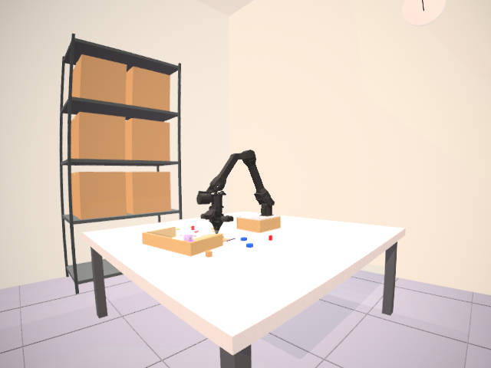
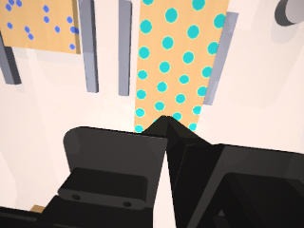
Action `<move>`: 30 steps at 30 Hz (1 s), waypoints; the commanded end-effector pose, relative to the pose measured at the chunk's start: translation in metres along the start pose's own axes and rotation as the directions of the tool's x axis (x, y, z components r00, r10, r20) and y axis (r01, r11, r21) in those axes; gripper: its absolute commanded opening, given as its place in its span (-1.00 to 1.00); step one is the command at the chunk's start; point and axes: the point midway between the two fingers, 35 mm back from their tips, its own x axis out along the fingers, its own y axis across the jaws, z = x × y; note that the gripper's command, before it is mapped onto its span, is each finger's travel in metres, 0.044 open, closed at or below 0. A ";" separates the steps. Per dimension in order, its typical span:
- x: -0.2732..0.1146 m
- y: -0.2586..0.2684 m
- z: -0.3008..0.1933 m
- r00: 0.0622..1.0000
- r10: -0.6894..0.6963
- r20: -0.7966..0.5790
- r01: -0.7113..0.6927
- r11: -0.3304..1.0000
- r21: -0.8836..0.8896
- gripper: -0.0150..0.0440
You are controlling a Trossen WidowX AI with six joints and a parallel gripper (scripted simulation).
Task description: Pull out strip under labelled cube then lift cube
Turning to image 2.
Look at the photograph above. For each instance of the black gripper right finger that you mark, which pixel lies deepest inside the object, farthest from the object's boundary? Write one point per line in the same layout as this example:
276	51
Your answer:
196	168

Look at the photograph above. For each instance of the orange strip with cyan polka dots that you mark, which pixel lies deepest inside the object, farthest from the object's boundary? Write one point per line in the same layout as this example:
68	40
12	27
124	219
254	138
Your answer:
178	41

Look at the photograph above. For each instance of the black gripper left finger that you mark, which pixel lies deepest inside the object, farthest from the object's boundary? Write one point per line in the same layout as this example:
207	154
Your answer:
123	152

